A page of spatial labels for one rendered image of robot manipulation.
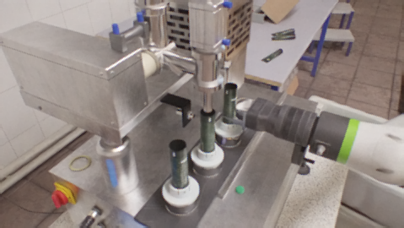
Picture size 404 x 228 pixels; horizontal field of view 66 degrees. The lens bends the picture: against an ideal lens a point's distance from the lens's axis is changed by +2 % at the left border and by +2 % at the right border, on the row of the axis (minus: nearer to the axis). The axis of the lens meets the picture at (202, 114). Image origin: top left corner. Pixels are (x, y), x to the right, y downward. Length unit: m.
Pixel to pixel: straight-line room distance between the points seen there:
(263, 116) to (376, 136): 0.21
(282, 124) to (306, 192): 0.47
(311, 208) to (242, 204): 0.42
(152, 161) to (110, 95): 0.29
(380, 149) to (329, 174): 0.54
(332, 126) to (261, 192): 0.20
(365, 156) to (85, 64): 0.51
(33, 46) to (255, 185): 0.51
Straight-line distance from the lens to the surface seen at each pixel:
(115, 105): 0.51
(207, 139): 0.63
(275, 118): 0.65
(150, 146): 0.79
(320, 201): 1.07
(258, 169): 0.73
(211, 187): 0.67
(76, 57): 0.53
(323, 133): 0.63
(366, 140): 0.64
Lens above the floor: 1.55
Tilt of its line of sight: 37 degrees down
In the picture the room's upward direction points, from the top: straight up
